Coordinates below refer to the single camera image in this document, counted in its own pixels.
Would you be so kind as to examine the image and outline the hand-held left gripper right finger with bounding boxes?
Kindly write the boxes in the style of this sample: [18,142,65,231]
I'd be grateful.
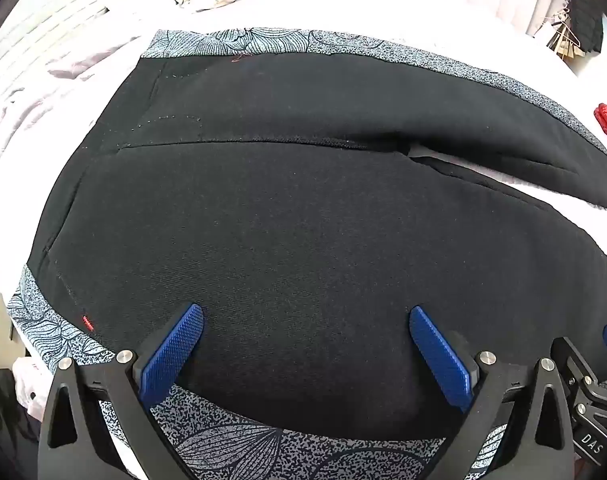
[409,306,577,480]

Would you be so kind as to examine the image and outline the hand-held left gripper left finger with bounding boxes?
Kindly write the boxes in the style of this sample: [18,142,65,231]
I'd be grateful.
[38,302,205,480]

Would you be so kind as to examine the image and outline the black pants with floral panels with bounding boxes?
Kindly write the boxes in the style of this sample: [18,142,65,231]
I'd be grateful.
[6,27,607,480]

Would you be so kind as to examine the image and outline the clear plastic bag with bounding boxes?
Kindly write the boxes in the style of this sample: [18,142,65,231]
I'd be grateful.
[12,357,54,418]

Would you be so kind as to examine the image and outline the dark hanging garment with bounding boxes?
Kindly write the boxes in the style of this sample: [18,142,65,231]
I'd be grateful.
[566,0,605,55]

